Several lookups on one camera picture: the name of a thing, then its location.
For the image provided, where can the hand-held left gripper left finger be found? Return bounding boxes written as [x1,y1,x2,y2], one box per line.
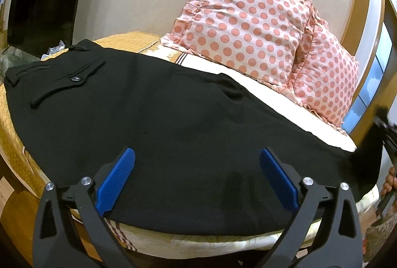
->
[33,147,136,268]

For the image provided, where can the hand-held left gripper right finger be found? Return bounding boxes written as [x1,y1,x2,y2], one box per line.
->
[259,148,363,268]

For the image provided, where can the black pants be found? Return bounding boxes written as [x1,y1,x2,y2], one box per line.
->
[3,39,383,236]

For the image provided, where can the person's right hand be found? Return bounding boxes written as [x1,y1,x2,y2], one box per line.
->
[380,166,397,199]

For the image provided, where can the window with blue panes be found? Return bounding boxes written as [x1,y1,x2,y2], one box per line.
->
[344,21,397,133]

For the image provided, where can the small pink polka-dot pillow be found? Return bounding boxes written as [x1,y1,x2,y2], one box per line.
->
[287,7,360,136]

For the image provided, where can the clear plastic bag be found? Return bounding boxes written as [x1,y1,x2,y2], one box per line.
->
[41,42,67,59]

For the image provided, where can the large pink polka-dot pillow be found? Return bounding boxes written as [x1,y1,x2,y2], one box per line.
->
[160,0,315,91]

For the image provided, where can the black television screen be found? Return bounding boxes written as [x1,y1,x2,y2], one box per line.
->
[5,0,100,58]

